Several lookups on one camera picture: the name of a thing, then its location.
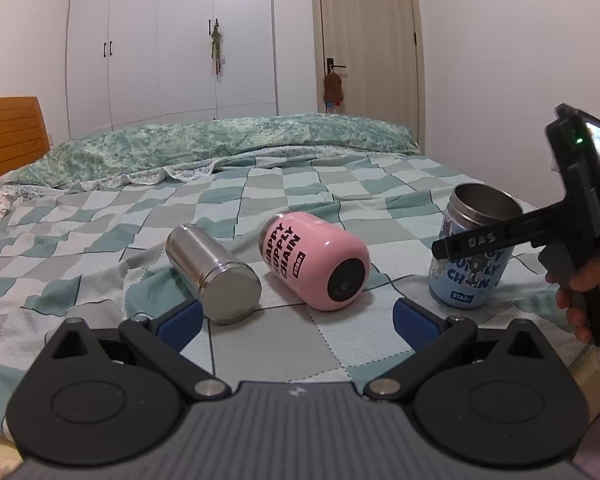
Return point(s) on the green floral pillow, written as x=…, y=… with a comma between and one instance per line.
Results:
x=190, y=145

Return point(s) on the blue printed cup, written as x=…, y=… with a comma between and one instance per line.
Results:
x=462, y=280

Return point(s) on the green hanging ornament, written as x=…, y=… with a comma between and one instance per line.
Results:
x=216, y=45

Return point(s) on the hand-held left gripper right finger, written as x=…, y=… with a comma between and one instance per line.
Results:
x=416, y=324

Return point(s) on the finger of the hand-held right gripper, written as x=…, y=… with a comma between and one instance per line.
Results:
x=480, y=241

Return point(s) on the person's right hand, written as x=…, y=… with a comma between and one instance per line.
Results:
x=597, y=277

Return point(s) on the wooden headboard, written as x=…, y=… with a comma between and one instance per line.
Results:
x=10, y=135

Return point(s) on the beige door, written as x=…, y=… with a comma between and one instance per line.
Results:
x=367, y=25

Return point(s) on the pink printed cup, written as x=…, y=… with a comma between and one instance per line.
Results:
x=310, y=255

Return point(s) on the brown hanging plush toy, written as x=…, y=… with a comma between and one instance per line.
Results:
x=333, y=87

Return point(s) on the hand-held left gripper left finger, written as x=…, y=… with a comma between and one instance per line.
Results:
x=182, y=324

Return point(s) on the white wardrobe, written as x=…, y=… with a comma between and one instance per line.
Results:
x=170, y=40

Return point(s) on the green checkered blanket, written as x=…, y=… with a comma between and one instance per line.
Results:
x=105, y=240

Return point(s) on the plain stainless steel cup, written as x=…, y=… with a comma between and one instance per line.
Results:
x=205, y=260

